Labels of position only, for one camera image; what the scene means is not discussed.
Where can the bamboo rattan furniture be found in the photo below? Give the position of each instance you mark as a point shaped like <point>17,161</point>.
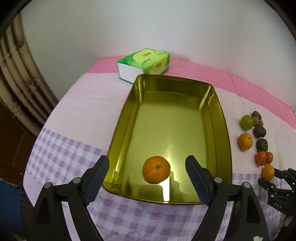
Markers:
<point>24,92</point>

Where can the dark passion fruit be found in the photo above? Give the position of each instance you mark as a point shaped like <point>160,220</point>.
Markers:
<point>262,145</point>
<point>259,131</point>
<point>256,114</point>

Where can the gold toffee tin box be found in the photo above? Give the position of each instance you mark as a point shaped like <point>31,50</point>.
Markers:
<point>174,118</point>

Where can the blue object at floor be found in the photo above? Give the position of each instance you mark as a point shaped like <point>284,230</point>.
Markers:
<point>11,197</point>

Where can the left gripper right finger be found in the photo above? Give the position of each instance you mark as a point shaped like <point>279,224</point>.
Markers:
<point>247,221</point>

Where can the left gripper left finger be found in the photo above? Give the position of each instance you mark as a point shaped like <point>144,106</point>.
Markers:
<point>50,222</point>

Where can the small red tomato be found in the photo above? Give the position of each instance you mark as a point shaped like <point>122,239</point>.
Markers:
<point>269,157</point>

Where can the brown longan left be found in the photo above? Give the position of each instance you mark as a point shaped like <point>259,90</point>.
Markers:
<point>255,121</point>

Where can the large red tomato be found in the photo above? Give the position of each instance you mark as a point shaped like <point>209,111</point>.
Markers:
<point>260,158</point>

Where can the orange mandarin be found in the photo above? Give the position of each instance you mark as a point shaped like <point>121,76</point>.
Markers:
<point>156,169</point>
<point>245,141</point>
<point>268,172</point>

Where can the green tissue pack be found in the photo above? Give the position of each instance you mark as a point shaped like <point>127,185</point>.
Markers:
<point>145,61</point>

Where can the pink and purple tablecloth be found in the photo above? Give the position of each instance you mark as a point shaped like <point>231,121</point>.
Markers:
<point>80,130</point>

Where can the green tomato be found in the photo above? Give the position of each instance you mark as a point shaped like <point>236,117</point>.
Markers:
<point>246,122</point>

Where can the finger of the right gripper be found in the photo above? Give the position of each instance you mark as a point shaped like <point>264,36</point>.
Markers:
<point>288,175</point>
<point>268,186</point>

